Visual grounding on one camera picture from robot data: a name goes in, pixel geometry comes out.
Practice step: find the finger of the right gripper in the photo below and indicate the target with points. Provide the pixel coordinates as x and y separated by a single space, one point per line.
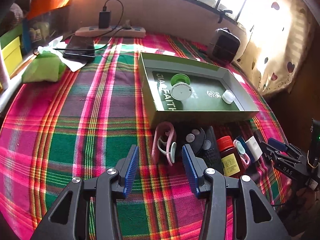
291 157
282 147

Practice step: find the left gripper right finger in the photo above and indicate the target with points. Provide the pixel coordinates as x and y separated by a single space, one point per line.
253 215

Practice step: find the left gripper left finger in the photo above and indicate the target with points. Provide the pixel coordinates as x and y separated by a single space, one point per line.
68 216

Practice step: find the pink folding clip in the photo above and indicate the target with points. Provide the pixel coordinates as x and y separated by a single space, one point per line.
164 142

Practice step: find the black round button device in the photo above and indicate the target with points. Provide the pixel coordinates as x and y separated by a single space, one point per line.
200 140

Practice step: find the white USB charger plug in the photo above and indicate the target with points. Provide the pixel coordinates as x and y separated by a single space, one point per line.
254 148

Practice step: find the pink small clip case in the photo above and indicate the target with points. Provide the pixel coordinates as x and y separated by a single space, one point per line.
242 153

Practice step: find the brown bottle red cap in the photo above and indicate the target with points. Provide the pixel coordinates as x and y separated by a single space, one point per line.
230 158

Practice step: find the plaid tablecloth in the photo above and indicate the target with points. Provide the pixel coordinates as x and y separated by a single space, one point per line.
82 125

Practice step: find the small white round jar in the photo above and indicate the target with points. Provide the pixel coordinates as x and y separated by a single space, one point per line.
228 97

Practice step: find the green white thread spool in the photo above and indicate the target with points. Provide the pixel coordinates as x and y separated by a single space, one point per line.
180 87

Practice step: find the green cardboard box tray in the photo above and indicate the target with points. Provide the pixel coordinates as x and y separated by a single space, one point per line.
208 82

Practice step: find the small desk heater fan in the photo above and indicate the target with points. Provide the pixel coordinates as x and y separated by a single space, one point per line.
224 46

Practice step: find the heart patterned curtain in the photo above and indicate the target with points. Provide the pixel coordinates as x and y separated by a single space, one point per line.
279 41

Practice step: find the green cloth pouch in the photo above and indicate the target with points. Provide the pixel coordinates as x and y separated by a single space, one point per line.
45 67

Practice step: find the black smartphone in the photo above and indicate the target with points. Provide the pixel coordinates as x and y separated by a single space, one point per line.
80 49

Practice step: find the white paper sheet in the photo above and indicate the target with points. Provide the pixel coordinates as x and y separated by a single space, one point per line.
50 49

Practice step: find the white power strip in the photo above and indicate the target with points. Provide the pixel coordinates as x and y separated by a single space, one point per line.
135 32

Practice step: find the yellow green box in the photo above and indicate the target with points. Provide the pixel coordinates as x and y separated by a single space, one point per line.
11 48

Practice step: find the black power adapter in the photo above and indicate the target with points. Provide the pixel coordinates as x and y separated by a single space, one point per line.
104 19

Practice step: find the orange storage box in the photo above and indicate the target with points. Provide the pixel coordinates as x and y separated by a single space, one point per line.
39 7

